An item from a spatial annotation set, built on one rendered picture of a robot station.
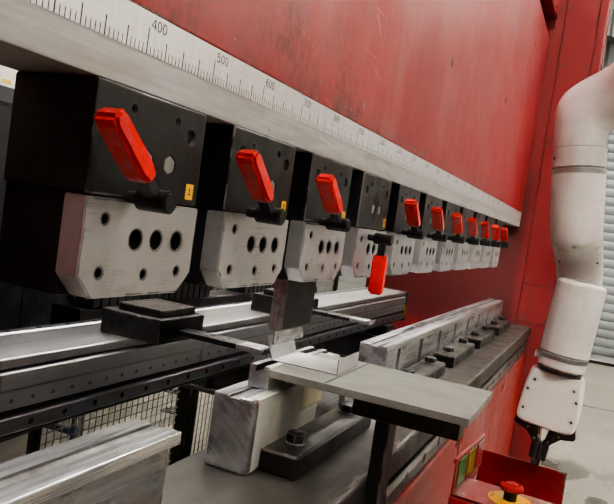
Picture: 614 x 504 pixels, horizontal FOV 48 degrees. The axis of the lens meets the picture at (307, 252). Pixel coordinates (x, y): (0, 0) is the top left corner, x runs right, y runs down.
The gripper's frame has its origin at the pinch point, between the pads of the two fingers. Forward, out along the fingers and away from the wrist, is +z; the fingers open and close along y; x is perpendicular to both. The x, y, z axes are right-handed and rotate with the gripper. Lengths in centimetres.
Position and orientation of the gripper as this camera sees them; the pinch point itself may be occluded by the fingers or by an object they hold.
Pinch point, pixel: (538, 452)
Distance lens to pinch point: 135.5
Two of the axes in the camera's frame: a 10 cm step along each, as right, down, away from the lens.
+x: 4.7, 0.2, 8.8
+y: 8.6, 2.3, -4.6
